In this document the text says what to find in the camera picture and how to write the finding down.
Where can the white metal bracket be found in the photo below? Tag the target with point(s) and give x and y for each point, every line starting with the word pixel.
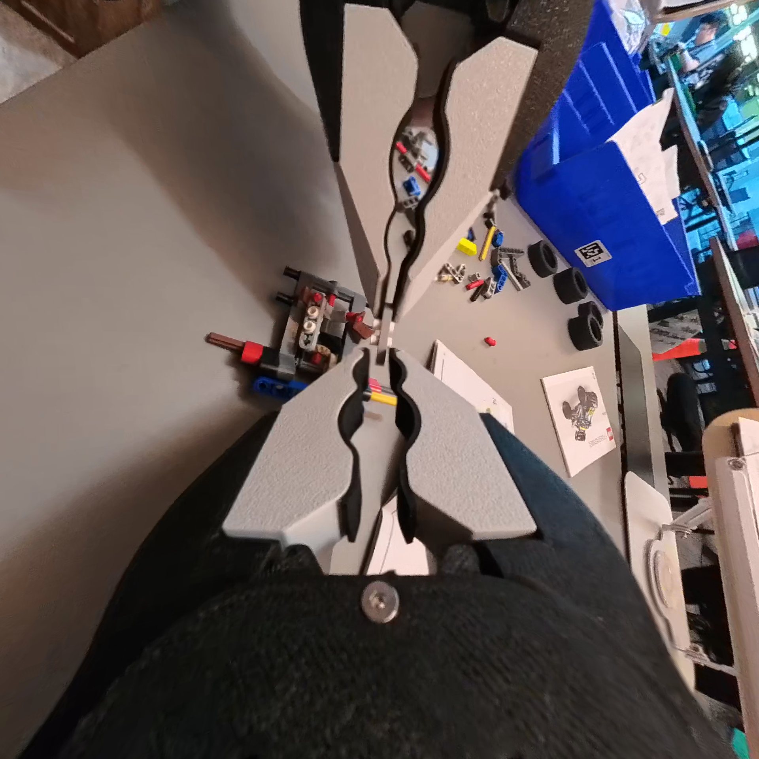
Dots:
pixel 738 533

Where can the black toy tyre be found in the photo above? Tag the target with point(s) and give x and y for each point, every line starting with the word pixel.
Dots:
pixel 584 333
pixel 570 286
pixel 593 313
pixel 542 259

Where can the pile of loose lego pieces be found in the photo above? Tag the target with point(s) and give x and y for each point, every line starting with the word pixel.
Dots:
pixel 467 246

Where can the partly built lego car chassis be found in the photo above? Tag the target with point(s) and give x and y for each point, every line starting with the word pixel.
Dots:
pixel 308 332

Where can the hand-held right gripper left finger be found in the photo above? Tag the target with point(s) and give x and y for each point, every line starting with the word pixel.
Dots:
pixel 284 474

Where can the blue plastic bin with tag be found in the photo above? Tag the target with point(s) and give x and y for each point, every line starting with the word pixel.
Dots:
pixel 593 201

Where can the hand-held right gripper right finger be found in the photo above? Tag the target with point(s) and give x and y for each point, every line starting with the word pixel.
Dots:
pixel 468 474

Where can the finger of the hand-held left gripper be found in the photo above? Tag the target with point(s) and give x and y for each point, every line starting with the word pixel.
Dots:
pixel 373 89
pixel 480 118

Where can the small lego leaflet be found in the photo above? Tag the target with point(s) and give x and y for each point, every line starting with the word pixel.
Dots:
pixel 578 427

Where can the open lego instruction booklet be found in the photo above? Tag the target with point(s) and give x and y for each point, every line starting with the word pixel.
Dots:
pixel 468 379

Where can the white flat base plate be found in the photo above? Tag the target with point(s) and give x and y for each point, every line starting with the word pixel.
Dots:
pixel 640 510

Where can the stack of printed paper sheets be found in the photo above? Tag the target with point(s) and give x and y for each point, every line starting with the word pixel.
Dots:
pixel 748 436

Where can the thin grey lego liftarm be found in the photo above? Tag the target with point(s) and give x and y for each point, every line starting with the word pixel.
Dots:
pixel 385 335

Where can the white paper sheet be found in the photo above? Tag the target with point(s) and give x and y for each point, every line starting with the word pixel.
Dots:
pixel 643 148

